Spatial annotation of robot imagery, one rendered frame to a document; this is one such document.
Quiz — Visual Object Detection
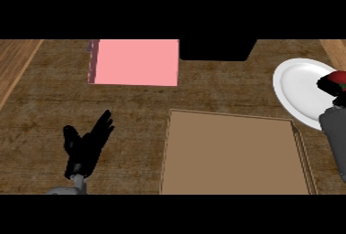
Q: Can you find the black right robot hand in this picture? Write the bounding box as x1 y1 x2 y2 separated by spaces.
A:
317 74 346 108

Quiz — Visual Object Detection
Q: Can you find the black appliance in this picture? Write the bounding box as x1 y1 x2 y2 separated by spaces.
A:
180 39 259 62

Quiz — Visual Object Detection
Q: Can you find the white plate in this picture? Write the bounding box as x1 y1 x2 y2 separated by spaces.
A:
273 58 346 132

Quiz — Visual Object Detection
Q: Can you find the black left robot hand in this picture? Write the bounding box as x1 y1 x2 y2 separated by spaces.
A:
63 109 118 180

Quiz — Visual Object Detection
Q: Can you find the brown tray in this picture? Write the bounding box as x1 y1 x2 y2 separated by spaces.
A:
159 109 320 196

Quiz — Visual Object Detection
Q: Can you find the red tomato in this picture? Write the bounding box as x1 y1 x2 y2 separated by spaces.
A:
326 70 346 91

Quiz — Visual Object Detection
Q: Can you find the pink box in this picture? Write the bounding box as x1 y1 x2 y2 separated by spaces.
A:
86 39 181 88

